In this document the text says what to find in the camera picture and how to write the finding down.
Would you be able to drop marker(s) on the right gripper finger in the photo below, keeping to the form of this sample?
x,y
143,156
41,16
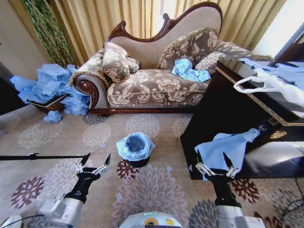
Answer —
x,y
202,169
232,172

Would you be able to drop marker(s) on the green hanging plant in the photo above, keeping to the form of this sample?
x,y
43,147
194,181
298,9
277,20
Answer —
x,y
47,35

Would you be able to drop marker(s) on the small crumpled blue bag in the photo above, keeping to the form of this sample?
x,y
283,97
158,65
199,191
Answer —
x,y
52,116

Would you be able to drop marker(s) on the small floral pillow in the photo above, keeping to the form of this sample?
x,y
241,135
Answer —
x,y
133,65

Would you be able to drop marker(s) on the yellow pleated curtain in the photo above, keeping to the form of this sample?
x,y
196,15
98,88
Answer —
x,y
95,19

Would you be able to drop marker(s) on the blue bin liner bag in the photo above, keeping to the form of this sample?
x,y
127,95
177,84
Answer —
x,y
143,154

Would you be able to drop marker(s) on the white plastic carrier bag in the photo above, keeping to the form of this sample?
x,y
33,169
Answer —
x,y
273,83

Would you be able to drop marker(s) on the dark glossy cabinet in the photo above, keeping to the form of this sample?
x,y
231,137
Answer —
x,y
225,107

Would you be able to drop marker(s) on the large pile blue bags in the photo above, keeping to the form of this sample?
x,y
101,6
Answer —
x,y
47,80

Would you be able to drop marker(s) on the floral chaise sofa wooden frame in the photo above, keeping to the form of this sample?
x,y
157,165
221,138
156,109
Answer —
x,y
154,91

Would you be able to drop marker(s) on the blue garbage bag hanging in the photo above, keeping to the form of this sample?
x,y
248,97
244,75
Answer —
x,y
221,145

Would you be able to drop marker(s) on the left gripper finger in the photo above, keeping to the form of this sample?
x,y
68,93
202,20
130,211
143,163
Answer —
x,y
102,168
80,167

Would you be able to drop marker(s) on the black round trash bin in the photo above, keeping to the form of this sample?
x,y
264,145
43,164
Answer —
x,y
140,163

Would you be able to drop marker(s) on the white robot front shell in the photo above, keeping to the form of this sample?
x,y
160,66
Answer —
x,y
150,222

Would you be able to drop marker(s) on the small blue plastic scrap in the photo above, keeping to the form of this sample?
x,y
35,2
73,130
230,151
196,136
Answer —
x,y
190,167
102,145
118,197
169,168

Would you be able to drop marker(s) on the fringed floral back cushion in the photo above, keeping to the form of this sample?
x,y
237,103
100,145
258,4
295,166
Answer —
x,y
190,46

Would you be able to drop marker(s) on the floral bolster cushion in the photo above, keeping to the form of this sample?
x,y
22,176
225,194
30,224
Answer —
x,y
209,60

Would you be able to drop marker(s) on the crumpled blue bags on sofa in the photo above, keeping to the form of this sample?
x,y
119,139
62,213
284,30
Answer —
x,y
188,72

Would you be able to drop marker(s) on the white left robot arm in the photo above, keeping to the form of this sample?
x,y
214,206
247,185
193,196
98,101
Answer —
x,y
69,211

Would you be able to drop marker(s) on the pale blue bag flat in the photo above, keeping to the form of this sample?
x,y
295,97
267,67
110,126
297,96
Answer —
x,y
293,70

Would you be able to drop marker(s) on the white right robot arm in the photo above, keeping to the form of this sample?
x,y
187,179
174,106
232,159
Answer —
x,y
228,217

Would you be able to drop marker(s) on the dark wooden basket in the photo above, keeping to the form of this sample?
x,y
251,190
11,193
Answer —
x,y
51,107

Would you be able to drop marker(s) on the floral patterned rug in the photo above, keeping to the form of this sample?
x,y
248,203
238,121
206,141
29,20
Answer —
x,y
59,135

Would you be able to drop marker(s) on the large floral square pillow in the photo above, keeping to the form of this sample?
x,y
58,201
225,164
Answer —
x,y
114,61

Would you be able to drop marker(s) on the thin black rod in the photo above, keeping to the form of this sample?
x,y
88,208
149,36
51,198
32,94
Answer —
x,y
47,157

